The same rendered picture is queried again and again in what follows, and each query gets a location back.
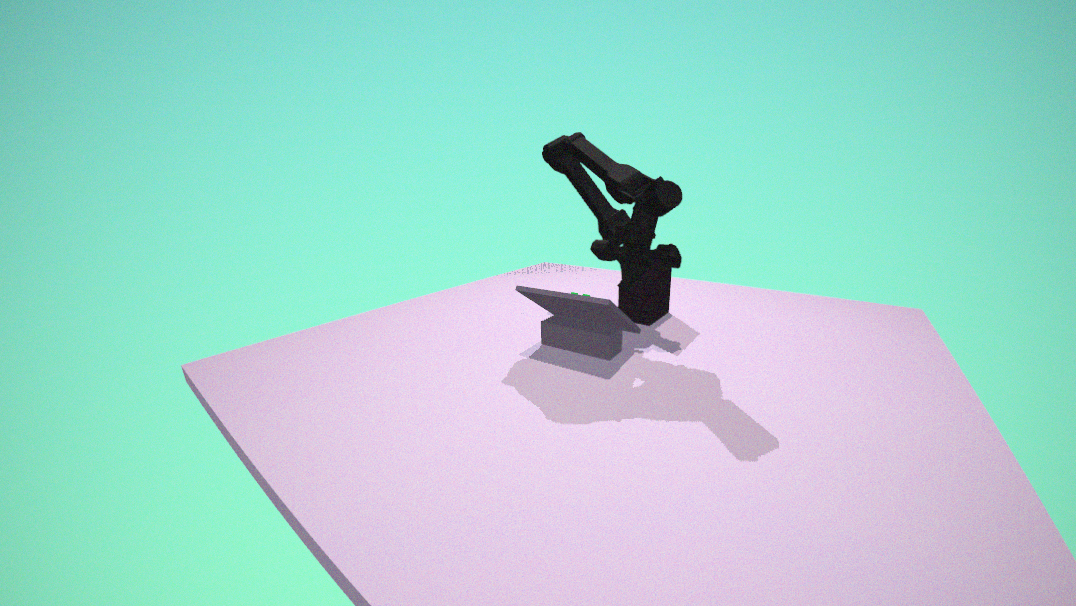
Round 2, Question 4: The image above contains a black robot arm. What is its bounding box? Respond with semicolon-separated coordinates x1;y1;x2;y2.
542;132;682;246

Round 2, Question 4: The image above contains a grey switch panel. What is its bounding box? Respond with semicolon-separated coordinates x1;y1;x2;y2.
515;285;641;361

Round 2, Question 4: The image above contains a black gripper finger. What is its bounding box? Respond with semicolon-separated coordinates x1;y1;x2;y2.
624;254;653;291
614;252;631;291

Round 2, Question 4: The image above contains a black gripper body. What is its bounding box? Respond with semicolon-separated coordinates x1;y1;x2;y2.
590;217;681;269

